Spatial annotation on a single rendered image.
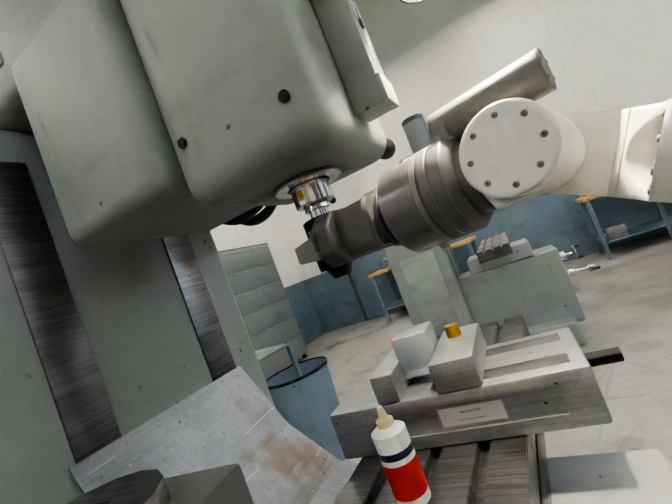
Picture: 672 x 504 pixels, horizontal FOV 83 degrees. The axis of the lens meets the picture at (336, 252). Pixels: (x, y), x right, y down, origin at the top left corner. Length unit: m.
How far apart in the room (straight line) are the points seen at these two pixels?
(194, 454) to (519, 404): 0.46
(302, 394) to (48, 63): 2.30
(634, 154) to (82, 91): 0.54
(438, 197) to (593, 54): 6.97
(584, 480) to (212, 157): 0.58
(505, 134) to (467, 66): 7.00
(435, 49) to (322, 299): 5.09
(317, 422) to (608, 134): 2.48
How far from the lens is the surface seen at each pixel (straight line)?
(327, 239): 0.37
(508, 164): 0.28
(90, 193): 0.53
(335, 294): 7.88
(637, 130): 0.36
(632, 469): 0.63
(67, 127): 0.57
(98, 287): 0.68
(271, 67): 0.39
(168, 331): 0.72
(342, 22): 0.46
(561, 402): 0.54
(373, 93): 0.42
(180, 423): 0.69
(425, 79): 7.36
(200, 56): 0.44
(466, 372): 0.53
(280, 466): 0.72
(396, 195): 0.34
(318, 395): 2.65
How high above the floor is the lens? 1.20
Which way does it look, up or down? 2 degrees up
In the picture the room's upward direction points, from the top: 21 degrees counter-clockwise
